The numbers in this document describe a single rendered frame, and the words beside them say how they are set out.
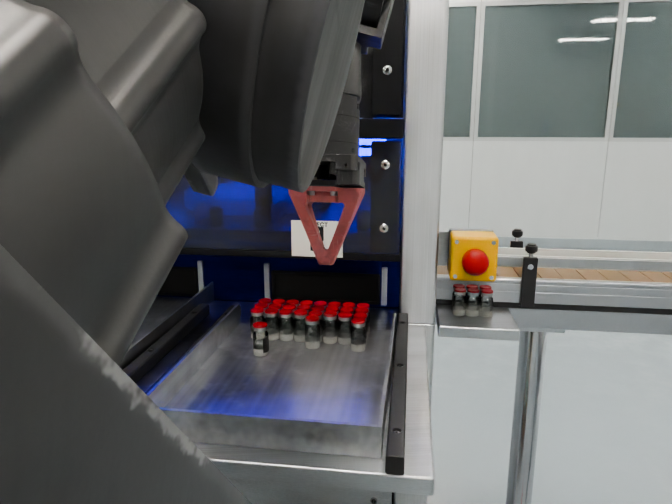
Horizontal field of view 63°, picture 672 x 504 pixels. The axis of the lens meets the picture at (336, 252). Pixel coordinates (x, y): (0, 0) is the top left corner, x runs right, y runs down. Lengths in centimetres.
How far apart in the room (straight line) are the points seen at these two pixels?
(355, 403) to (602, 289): 55
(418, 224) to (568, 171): 483
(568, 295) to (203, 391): 65
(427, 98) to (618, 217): 508
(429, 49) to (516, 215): 481
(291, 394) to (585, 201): 520
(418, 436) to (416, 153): 43
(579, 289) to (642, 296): 11
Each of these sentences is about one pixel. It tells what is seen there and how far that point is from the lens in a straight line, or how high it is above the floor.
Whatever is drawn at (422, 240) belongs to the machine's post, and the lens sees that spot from 88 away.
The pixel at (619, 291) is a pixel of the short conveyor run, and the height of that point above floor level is 92.
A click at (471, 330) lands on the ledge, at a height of 87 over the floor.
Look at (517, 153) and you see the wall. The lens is 556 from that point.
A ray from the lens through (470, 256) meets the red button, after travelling 85.
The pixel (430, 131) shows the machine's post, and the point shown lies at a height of 119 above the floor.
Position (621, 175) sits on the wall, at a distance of 581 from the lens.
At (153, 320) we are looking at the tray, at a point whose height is 88.
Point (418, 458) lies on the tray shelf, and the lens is 59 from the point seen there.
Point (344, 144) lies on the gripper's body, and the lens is 50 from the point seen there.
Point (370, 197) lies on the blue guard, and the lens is 87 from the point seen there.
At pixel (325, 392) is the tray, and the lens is 69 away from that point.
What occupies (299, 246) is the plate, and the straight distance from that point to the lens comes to 90.
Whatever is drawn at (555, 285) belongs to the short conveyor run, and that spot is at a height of 92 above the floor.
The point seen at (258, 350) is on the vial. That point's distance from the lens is 79.
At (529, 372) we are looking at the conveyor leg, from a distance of 113.
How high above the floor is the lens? 121
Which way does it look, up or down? 13 degrees down
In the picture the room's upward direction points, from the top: straight up
